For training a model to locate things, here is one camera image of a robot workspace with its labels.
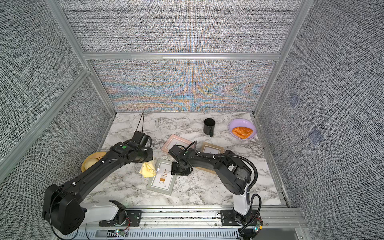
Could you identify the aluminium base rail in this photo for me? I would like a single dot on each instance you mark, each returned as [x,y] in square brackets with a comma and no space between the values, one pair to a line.
[200,223]

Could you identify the black mug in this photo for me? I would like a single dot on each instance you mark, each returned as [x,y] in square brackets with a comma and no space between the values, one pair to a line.
[209,126]

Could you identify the yellow bamboo steamer basket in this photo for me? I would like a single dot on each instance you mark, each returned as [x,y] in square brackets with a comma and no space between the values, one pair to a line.
[91,160]

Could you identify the tan wooden picture frame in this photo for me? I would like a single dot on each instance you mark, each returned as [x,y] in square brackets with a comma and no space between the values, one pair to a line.
[210,148]

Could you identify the orange pastry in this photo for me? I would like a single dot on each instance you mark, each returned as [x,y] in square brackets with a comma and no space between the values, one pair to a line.
[242,132]

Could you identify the grey-green picture frame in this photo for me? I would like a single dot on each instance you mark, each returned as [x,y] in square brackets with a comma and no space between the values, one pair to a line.
[163,182]

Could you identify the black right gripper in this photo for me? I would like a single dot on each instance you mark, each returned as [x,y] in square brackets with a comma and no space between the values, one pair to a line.
[173,171]

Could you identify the pink picture frame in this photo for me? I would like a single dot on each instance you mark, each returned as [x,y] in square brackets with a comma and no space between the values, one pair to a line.
[174,140]

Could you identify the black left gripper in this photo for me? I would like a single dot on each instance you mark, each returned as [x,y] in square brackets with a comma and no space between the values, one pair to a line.
[150,157]

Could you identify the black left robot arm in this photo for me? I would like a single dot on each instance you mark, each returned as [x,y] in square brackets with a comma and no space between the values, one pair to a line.
[62,207]

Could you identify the yellow cleaning cloth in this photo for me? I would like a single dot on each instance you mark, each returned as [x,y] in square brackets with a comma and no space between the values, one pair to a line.
[148,169]

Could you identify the purple bowl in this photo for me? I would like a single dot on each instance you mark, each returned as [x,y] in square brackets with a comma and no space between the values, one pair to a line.
[242,123]

